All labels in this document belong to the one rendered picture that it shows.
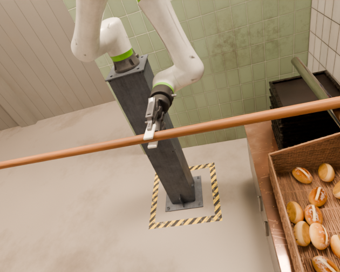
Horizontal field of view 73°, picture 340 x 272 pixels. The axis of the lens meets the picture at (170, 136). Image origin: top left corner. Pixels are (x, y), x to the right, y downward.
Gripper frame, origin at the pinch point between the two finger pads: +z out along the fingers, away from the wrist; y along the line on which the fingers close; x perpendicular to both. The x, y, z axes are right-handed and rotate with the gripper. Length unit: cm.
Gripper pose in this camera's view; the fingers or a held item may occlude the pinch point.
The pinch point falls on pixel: (151, 136)
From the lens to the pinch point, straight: 75.8
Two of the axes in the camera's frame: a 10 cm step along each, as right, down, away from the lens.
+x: -9.5, 1.6, 2.8
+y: 3.0, 7.3, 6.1
